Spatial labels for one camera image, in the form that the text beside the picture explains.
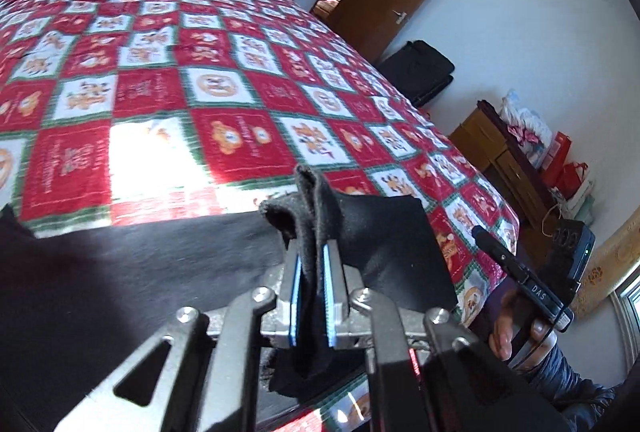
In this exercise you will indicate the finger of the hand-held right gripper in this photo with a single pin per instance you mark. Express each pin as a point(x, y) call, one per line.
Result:
point(495, 252)

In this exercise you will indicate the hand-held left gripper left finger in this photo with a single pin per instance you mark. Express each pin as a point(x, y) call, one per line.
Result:
point(295, 302)

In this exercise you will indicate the black folding chair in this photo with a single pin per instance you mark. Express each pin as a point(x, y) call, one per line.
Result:
point(420, 66)

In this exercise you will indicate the pale green bag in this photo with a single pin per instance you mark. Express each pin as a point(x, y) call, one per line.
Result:
point(582, 204)

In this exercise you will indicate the person's right forearm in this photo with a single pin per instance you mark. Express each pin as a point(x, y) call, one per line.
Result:
point(570, 382)

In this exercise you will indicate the person's right hand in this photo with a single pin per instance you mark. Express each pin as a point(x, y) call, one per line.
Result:
point(502, 327)

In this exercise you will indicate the red printed checkered bedspread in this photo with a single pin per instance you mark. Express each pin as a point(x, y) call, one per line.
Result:
point(225, 86)

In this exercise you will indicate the yellow patterned curtain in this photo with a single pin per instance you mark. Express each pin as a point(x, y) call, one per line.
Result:
point(610, 267)

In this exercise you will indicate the window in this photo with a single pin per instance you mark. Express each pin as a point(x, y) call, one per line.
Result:
point(630, 322)

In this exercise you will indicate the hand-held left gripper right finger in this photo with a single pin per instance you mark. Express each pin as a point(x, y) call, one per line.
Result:
point(330, 302)

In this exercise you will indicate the black pants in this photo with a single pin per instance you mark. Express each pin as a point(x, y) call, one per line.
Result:
point(100, 292)

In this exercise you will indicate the wooden cabinet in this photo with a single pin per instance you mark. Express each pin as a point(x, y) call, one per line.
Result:
point(500, 156)

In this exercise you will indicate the tall red gift bag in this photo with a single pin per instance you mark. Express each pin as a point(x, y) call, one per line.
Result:
point(556, 156)

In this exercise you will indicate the person's dark purple clothing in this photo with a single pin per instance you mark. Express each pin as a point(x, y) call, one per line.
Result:
point(480, 312)

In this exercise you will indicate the white and blue plastic bag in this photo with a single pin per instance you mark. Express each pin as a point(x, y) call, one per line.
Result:
point(525, 121)

